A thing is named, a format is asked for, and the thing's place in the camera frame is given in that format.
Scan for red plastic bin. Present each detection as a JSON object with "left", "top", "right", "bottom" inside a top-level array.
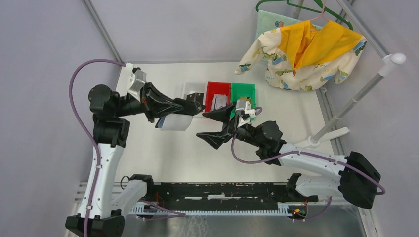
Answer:
[{"left": 204, "top": 81, "right": 231, "bottom": 112}]

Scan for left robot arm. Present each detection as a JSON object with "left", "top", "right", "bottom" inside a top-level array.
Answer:
[{"left": 65, "top": 82, "right": 184, "bottom": 237}]

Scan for black leather card holder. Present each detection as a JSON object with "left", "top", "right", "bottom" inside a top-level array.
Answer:
[{"left": 155, "top": 92, "right": 205, "bottom": 131}]

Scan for light green towel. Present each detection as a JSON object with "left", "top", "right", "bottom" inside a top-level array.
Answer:
[{"left": 254, "top": 9, "right": 325, "bottom": 64}]

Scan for white cable tray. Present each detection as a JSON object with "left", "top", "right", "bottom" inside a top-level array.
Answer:
[{"left": 129, "top": 203, "right": 306, "bottom": 217}]

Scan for green plastic bin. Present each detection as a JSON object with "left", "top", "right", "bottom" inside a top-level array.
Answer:
[{"left": 230, "top": 83, "right": 256, "bottom": 108}]

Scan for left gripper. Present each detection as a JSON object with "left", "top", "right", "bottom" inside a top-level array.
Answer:
[{"left": 115, "top": 80, "right": 183, "bottom": 122}]

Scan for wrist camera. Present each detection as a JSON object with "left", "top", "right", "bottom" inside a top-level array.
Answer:
[
  {"left": 235, "top": 99, "right": 257, "bottom": 127},
  {"left": 127, "top": 67, "right": 147, "bottom": 98}
]

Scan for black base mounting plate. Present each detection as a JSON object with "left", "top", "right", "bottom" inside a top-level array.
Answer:
[{"left": 143, "top": 182, "right": 319, "bottom": 211}]

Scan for cards in red bin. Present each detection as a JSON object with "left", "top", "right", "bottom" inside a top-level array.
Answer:
[{"left": 211, "top": 94, "right": 229, "bottom": 111}]

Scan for pink clothes hanger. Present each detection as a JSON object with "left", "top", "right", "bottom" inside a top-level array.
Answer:
[{"left": 309, "top": 0, "right": 330, "bottom": 23}]

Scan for yellow cream children's jacket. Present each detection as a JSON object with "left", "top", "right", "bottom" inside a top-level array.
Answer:
[{"left": 234, "top": 20, "right": 368, "bottom": 92}]

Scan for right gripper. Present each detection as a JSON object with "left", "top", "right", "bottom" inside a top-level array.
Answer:
[{"left": 196, "top": 101, "right": 263, "bottom": 150}]

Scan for green clothes hanger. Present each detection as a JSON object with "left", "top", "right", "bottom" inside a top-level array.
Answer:
[{"left": 255, "top": 0, "right": 354, "bottom": 30}]

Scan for white clothes rack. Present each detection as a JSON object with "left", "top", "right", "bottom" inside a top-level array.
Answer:
[{"left": 293, "top": 0, "right": 407, "bottom": 150}]

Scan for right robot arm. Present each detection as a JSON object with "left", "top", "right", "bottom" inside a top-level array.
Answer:
[{"left": 196, "top": 102, "right": 386, "bottom": 209}]

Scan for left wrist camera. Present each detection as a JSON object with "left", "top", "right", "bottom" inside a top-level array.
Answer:
[{"left": 127, "top": 67, "right": 147, "bottom": 98}]

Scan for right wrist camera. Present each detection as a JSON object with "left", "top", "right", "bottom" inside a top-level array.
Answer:
[{"left": 235, "top": 99, "right": 257, "bottom": 127}]

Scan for white plastic bin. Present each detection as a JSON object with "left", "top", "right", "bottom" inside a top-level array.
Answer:
[{"left": 181, "top": 82, "right": 207, "bottom": 99}]

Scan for cards in green bin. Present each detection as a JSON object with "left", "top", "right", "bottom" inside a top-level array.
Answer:
[{"left": 240, "top": 96, "right": 252, "bottom": 104}]

